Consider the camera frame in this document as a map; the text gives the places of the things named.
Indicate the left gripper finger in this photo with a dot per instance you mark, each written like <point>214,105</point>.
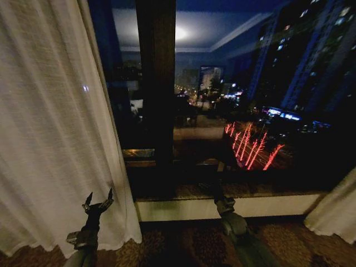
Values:
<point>109,198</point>
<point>88,201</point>

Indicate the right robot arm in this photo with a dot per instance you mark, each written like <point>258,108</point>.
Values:
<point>239,231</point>

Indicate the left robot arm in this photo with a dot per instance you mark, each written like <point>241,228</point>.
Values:
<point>83,242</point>

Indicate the white window sill ledge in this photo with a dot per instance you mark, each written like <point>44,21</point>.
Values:
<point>178,208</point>

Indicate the white sheer curtain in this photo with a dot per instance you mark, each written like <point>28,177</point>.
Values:
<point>50,116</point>
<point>335,211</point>

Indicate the dark wooden window mullion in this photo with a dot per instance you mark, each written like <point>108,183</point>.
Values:
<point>155,83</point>

